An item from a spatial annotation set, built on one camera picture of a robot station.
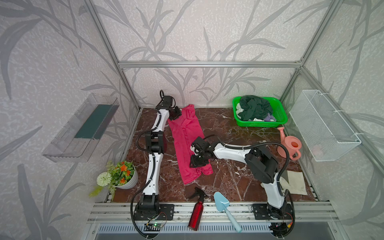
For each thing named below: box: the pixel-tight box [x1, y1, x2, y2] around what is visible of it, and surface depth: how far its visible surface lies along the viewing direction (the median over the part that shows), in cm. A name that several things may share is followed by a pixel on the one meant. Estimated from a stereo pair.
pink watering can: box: [277, 127, 302, 161], surface depth 89 cm
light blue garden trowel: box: [214, 191, 243, 233], surface depth 78 cm
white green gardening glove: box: [279, 170, 308, 196], surface depth 84 cm
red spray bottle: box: [188, 186, 207, 231], surface depth 73 cm
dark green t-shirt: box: [237, 95, 273, 121], surface depth 109 cm
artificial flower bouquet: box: [89, 160, 136, 201], surface depth 72 cm
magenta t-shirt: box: [168, 104, 213, 185], surface depth 104 cm
